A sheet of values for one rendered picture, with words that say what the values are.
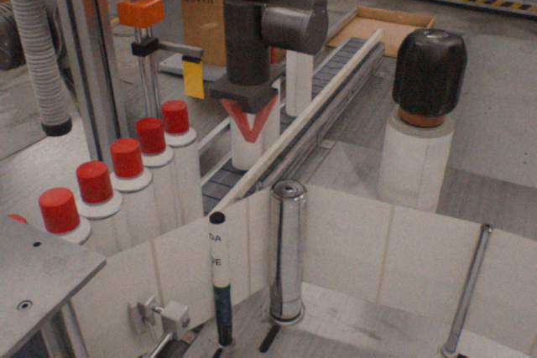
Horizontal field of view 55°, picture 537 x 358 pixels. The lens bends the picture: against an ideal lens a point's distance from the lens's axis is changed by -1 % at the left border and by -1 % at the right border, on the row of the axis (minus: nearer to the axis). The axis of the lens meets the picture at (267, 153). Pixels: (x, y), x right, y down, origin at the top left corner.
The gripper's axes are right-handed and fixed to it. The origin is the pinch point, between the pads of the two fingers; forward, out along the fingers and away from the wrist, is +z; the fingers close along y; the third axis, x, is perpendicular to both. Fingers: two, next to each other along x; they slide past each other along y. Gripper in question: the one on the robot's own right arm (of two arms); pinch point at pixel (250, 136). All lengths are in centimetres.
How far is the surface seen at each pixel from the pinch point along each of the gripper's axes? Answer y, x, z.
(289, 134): 18.7, 2.3, 10.4
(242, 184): 1.1, 2.4, 9.9
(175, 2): 195, 156, 55
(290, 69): 30.0, 7.4, 3.3
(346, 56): 66, 8, 14
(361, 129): 40.2, -4.8, 19.0
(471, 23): 391, 6, 107
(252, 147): 9.5, 4.8, 8.5
